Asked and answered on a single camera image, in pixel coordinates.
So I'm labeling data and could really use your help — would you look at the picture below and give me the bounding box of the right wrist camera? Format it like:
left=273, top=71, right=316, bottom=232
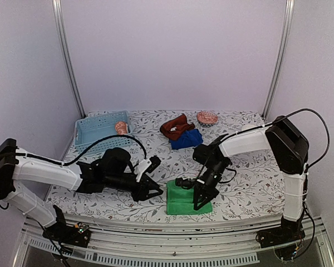
left=175, top=178, right=205, bottom=190

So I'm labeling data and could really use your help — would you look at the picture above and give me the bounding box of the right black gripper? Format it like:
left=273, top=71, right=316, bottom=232
left=194, top=160, right=228, bottom=210

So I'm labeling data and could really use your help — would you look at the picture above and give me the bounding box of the white bowl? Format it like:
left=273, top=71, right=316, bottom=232
left=241, top=124, right=256, bottom=131

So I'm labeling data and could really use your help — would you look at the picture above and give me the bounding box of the dark red towel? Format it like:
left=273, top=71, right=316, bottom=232
left=160, top=113, right=195, bottom=141

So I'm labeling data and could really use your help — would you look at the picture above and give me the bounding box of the right aluminium frame post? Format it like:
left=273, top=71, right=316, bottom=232
left=262, top=0, right=295, bottom=120

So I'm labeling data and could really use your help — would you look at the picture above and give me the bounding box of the aluminium frame post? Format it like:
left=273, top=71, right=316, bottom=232
left=262, top=0, right=295, bottom=120
left=52, top=0, right=86, bottom=118

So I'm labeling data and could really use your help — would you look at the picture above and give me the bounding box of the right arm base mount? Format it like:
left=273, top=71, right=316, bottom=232
left=256, top=217, right=306, bottom=261

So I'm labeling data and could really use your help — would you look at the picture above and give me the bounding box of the blue towel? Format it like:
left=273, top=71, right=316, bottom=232
left=170, top=129, right=203, bottom=150

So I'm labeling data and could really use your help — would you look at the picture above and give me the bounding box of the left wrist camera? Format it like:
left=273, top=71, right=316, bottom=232
left=134, top=155, right=161, bottom=182

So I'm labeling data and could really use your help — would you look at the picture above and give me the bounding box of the orange bunny towel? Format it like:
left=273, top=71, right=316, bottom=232
left=115, top=121, right=129, bottom=135

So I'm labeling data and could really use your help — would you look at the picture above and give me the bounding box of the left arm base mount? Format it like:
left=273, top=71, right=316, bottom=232
left=42, top=205, right=91, bottom=248

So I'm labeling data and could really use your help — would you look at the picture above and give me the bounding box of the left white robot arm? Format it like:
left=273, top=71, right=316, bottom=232
left=0, top=139, right=163, bottom=241

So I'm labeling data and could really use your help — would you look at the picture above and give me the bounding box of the green towel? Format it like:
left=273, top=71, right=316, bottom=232
left=166, top=181, right=213, bottom=215

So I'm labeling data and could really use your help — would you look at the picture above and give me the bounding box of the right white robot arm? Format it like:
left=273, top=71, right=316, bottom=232
left=193, top=116, right=309, bottom=243

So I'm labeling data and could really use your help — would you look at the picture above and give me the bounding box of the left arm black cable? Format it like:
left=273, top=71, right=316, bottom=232
left=15, top=135, right=148, bottom=167

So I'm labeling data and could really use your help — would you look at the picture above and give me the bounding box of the light blue plastic basket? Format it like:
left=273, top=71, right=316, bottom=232
left=73, top=111, right=132, bottom=155

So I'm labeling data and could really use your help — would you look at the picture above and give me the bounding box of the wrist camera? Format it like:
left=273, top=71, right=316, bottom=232
left=175, top=178, right=205, bottom=190
left=134, top=155, right=161, bottom=182

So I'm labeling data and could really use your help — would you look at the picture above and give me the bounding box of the red patterned bowl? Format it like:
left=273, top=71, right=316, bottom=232
left=197, top=111, right=218, bottom=127

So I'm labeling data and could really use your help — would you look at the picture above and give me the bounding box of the front aluminium rail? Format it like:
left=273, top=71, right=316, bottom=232
left=12, top=214, right=334, bottom=267

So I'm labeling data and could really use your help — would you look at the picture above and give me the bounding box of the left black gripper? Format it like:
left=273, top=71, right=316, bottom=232
left=105, top=174, right=164, bottom=203

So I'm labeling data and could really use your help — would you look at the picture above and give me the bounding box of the left aluminium frame post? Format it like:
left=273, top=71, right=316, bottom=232
left=52, top=0, right=86, bottom=118

